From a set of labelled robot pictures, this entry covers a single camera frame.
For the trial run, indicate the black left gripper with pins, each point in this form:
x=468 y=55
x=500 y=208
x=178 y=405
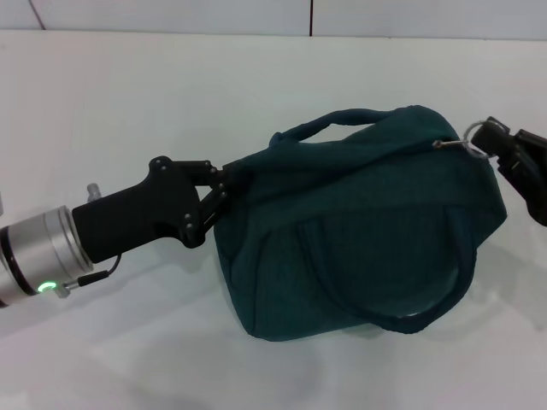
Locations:
x=137 y=218

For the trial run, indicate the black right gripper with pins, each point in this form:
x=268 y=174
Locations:
x=536 y=200

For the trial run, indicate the dark teal insulated lunch bag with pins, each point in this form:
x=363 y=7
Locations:
x=350 y=239

